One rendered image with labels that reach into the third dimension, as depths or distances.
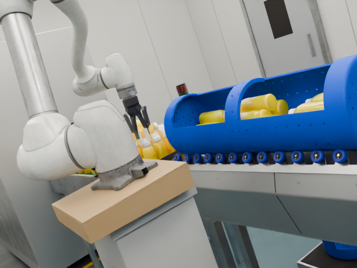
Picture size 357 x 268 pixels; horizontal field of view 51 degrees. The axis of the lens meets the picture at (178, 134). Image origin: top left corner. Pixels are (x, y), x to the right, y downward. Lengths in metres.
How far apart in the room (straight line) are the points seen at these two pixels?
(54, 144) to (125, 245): 0.39
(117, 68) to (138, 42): 4.83
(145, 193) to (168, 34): 5.90
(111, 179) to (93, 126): 0.18
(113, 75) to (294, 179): 0.93
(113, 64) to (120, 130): 0.61
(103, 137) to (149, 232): 0.32
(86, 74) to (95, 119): 0.61
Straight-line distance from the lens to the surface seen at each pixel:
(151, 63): 6.61
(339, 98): 1.12
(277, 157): 1.35
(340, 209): 1.29
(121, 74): 1.76
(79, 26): 1.59
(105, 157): 1.20
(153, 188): 1.13
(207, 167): 1.62
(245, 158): 1.45
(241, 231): 1.97
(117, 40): 6.43
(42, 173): 1.31
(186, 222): 1.26
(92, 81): 1.78
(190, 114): 1.80
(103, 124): 1.19
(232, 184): 1.53
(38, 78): 1.37
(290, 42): 5.64
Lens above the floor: 1.37
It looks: 10 degrees down
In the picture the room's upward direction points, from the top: 19 degrees counter-clockwise
